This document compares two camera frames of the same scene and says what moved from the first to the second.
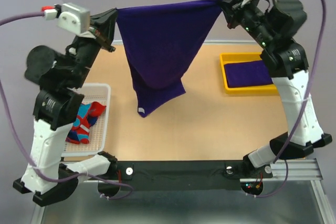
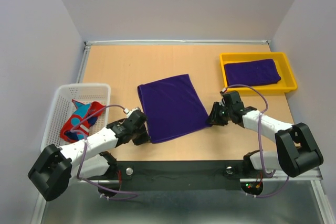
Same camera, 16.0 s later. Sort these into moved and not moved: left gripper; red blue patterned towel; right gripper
Moved: left gripper; right gripper
Not moved: red blue patterned towel
